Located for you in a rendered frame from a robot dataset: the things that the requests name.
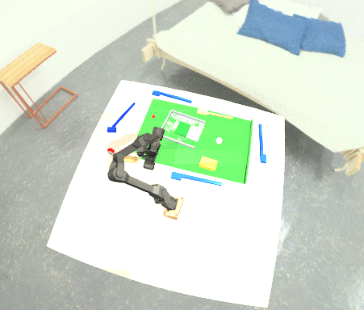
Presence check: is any green flat mat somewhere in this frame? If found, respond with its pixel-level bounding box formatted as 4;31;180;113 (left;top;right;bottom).
137;98;251;184

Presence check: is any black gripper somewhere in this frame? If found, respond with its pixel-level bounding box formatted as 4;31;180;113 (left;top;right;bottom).
143;147;158;170

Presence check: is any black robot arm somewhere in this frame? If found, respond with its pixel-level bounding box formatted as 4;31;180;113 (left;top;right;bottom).
107;126;178;211

